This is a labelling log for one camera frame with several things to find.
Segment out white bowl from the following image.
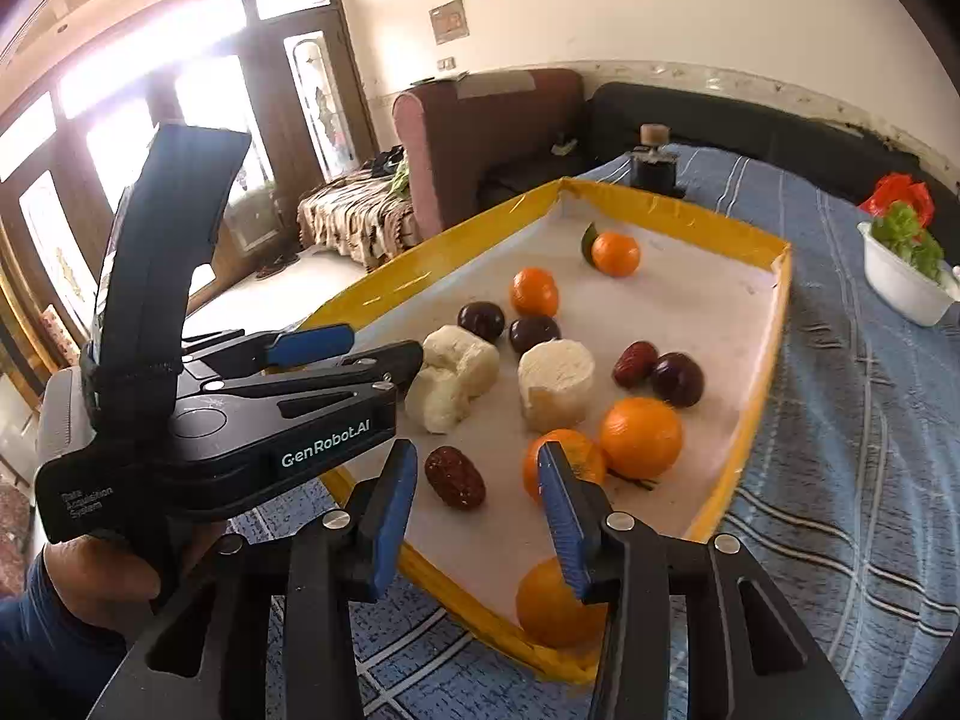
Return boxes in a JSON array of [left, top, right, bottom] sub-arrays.
[[857, 221, 960, 327]]

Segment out green leafy vegetables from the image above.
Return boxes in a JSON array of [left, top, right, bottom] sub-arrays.
[[870, 201, 946, 284]]

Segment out blue striped cloth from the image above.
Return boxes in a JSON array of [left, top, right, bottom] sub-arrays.
[[225, 142, 960, 720]]

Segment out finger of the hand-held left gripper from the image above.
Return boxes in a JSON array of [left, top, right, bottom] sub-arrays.
[[201, 340, 425, 421], [180, 324, 355, 383]]

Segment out brown armchair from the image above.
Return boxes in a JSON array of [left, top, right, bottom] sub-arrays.
[[392, 67, 587, 241]]

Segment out patterned brown blanket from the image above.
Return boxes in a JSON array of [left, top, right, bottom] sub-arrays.
[[296, 169, 425, 275]]

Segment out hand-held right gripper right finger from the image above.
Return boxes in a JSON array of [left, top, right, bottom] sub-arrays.
[[536, 441, 863, 720]]

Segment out person's left forearm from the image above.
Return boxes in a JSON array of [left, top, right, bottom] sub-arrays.
[[0, 555, 151, 720]]

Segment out yellow-rimmed white tray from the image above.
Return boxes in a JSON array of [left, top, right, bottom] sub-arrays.
[[296, 176, 794, 685]]

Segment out wall plaque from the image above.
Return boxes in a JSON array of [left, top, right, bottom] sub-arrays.
[[429, 0, 471, 46]]

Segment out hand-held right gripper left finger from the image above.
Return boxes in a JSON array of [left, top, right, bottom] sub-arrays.
[[90, 439, 419, 720]]

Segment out person's left hand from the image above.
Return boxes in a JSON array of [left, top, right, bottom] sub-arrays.
[[41, 523, 226, 623]]

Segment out red date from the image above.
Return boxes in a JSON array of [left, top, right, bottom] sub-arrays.
[[424, 446, 488, 511], [613, 341, 659, 389]]

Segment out black sofa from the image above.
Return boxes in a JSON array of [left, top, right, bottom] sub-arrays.
[[480, 81, 960, 215]]

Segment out large orange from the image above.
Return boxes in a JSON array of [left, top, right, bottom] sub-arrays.
[[598, 397, 685, 481]]

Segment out red plastic bag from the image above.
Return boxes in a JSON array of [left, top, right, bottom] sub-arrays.
[[859, 172, 936, 230]]

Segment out pair of slippers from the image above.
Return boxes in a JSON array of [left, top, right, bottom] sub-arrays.
[[253, 249, 302, 280]]

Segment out black bottle with cork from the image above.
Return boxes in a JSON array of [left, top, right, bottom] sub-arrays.
[[628, 122, 685, 200]]

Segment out orange with leaf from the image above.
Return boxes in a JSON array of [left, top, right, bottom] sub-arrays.
[[580, 221, 642, 278]]

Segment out wooden glass door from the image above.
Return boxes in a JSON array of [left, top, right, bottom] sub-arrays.
[[0, 0, 376, 391]]

